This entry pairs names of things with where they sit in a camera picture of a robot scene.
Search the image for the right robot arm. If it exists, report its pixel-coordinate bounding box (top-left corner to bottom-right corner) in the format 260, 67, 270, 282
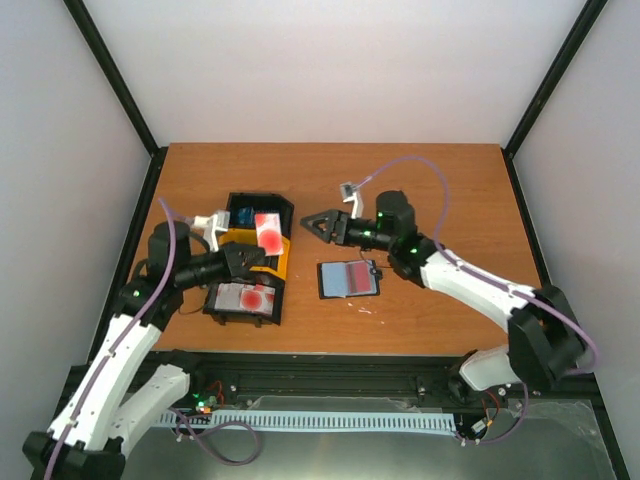
300, 190, 589, 391

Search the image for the red white card stack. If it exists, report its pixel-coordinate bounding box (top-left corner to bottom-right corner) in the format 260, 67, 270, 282
213, 283, 276, 316

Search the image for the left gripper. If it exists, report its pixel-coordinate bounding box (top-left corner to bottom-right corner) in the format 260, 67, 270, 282
177, 240, 266, 288

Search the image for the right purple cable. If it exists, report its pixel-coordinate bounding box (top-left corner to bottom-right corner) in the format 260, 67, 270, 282
357, 156, 601, 446

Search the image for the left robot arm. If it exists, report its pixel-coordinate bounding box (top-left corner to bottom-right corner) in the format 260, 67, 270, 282
22, 221, 265, 479

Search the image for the left black frame post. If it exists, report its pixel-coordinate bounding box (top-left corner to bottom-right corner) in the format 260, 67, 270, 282
62, 0, 162, 156

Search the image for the right black frame post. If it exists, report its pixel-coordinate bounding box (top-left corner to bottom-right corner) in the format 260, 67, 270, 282
503, 0, 610, 156

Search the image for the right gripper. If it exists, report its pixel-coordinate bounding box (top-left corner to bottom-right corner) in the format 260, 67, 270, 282
299, 210, 394, 253

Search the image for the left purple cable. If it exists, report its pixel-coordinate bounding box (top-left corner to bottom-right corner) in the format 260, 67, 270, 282
44, 197, 262, 480

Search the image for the black frame post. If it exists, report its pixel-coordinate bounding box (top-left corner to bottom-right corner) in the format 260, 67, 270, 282
62, 0, 162, 156
503, 0, 610, 156

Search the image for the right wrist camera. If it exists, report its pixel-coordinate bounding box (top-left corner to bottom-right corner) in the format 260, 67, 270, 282
340, 182, 364, 219

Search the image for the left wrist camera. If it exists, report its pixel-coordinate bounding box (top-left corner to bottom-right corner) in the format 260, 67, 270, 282
192, 210, 230, 252

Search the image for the purple cable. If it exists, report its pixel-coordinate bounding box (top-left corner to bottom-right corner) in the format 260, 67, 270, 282
357, 156, 601, 446
44, 197, 262, 480

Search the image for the small electronics board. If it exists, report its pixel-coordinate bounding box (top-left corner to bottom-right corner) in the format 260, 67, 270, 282
193, 380, 225, 415

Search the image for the blue card stack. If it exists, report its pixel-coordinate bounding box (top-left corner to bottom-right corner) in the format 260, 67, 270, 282
236, 207, 255, 229

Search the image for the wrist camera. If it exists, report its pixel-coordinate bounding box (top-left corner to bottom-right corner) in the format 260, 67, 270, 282
340, 182, 364, 219
192, 210, 230, 252

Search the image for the black card holder wallet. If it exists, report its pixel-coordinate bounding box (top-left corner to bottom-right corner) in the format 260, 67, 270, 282
317, 260, 381, 299

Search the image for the right black card bin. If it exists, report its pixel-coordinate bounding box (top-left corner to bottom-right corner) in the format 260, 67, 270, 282
226, 192, 294, 238

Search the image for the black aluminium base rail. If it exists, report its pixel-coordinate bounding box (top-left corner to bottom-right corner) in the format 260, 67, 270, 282
64, 349, 601, 416

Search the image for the left black card bin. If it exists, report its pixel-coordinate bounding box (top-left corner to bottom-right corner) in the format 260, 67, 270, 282
202, 280, 286, 328

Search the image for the black card bin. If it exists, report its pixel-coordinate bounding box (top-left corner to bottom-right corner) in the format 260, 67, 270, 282
202, 280, 286, 328
226, 192, 294, 238

